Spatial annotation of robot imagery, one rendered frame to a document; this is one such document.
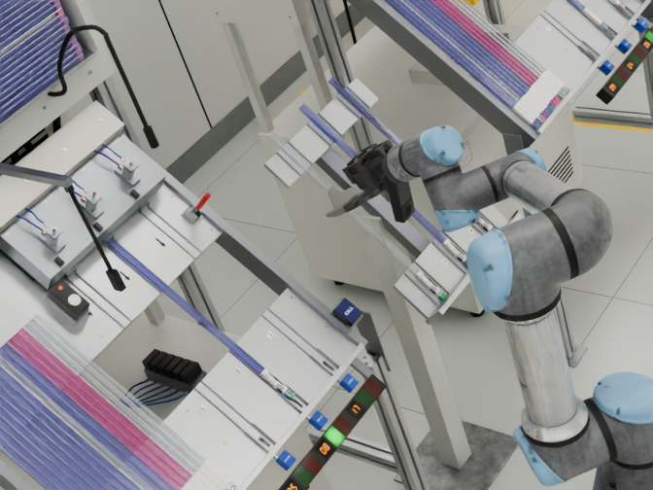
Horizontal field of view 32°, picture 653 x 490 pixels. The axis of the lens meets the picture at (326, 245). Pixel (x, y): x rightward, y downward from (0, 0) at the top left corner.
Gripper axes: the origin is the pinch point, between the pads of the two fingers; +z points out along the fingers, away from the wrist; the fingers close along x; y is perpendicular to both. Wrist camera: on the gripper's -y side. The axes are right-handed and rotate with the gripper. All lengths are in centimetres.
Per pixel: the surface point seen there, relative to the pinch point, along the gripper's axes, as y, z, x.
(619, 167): -75, 63, -143
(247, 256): 3.2, 15.5, 18.9
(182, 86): 33, 197, -114
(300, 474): -32, 2, 48
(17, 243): 36, 20, 54
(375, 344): -28.6, 7.8, 12.6
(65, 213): 34, 19, 43
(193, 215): 17.1, 16.8, 22.0
